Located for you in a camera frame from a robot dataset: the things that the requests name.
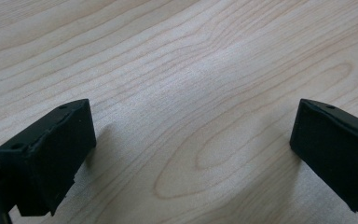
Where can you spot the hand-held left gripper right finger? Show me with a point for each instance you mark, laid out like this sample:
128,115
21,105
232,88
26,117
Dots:
332,146

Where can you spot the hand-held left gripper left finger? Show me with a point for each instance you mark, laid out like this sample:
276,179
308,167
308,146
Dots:
48,158

